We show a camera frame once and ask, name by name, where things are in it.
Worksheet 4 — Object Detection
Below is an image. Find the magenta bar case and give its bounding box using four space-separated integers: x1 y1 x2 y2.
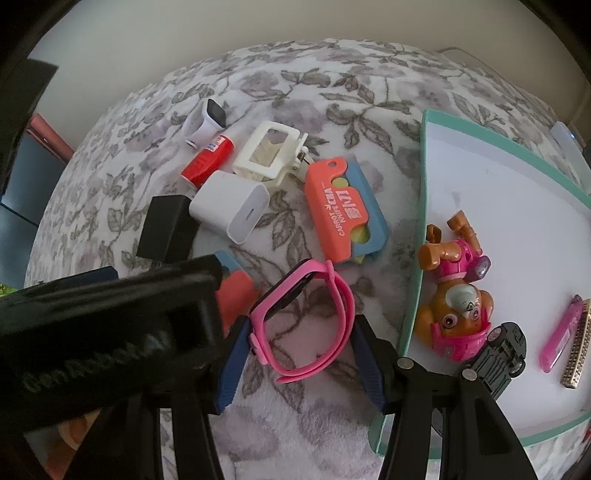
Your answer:
540 294 583 374

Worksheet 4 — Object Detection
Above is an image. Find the brown pink toy dog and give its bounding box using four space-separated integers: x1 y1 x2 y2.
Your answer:
412 210 495 363

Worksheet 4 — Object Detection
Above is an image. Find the white power strip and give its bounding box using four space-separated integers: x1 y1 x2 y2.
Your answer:
551 121 591 185

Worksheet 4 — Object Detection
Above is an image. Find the gold black patterned box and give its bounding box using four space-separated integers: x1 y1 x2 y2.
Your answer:
560 298 591 388

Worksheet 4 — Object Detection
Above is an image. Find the person's left hand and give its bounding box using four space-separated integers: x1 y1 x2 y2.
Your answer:
58 411 100 450

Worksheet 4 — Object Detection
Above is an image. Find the orange blue printed toy knife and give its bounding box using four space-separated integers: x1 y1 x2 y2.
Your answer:
304 157 390 271

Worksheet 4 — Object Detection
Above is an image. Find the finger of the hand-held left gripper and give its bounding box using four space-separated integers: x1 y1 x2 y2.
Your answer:
18 265 120 296
115 256 225 370

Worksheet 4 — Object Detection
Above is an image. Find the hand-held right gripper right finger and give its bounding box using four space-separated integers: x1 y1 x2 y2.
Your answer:
353 315 539 480

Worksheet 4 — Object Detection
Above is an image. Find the teal shallow box tray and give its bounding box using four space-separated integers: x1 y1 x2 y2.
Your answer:
369 109 591 462

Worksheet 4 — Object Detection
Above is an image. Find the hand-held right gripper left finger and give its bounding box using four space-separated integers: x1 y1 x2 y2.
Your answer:
124 316 253 480

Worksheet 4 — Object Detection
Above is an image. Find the pink curved bar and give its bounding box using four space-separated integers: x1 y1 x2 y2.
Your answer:
28 113 77 162

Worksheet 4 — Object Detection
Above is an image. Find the white charger adapter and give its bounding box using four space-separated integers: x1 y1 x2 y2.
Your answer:
188 170 271 244

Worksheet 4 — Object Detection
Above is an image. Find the pink smartwatch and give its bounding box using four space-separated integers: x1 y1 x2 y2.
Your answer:
248 259 356 385

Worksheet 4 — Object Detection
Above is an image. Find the black toy car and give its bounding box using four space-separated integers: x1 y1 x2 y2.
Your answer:
457 322 528 402

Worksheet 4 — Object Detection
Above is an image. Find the white plastic frame bracket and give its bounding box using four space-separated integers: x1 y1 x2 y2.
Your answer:
232 121 315 190

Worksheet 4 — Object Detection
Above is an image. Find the dark blue panel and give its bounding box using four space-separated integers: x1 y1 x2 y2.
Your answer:
0 131 44 227

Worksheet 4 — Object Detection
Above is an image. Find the red lip balm tube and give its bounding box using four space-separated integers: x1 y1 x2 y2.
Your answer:
181 134 236 189

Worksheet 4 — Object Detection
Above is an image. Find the coral toy knife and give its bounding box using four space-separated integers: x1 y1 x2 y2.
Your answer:
215 250 260 335

